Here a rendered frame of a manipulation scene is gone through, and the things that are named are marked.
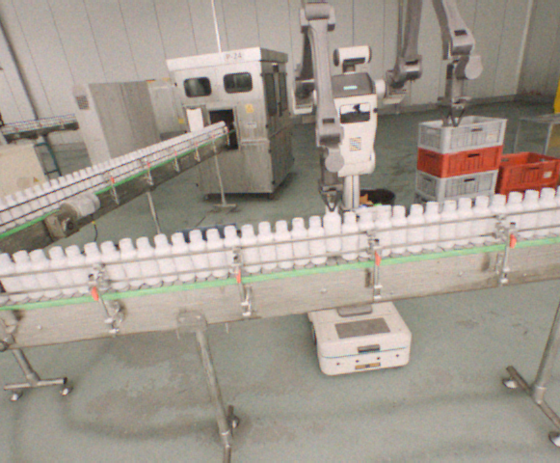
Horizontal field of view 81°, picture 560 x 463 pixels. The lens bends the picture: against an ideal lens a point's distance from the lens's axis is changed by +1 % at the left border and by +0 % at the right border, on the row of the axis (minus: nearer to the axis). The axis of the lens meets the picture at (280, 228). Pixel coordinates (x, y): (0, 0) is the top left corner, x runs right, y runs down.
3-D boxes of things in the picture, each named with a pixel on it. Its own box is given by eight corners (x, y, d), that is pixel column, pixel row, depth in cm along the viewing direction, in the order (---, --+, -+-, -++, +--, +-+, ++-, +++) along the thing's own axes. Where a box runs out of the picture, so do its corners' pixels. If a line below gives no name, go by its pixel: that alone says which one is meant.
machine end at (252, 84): (233, 174, 655) (215, 63, 573) (297, 172, 621) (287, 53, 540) (197, 202, 515) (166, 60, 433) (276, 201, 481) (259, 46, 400)
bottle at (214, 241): (213, 279, 112) (203, 236, 106) (210, 271, 118) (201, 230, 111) (230, 275, 114) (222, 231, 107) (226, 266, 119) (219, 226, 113)
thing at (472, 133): (442, 153, 281) (445, 127, 272) (415, 147, 318) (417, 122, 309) (504, 145, 290) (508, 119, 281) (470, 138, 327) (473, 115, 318)
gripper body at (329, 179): (323, 192, 103) (321, 169, 100) (317, 184, 112) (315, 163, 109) (343, 190, 103) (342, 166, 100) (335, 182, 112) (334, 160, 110)
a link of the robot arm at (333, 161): (341, 124, 102) (313, 127, 102) (351, 128, 91) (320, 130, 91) (341, 163, 107) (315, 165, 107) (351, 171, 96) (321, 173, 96)
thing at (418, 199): (435, 224, 309) (437, 203, 300) (412, 209, 346) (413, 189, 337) (492, 214, 317) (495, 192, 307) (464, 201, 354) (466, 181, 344)
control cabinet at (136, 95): (149, 167, 794) (127, 81, 716) (168, 166, 781) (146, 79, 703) (128, 177, 722) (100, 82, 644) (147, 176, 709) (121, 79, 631)
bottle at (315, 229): (327, 264, 114) (324, 221, 107) (309, 265, 114) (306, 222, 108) (326, 256, 119) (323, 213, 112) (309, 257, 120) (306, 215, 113)
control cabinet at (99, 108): (125, 177, 715) (97, 82, 637) (146, 177, 702) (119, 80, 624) (98, 190, 643) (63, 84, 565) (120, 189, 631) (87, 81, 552)
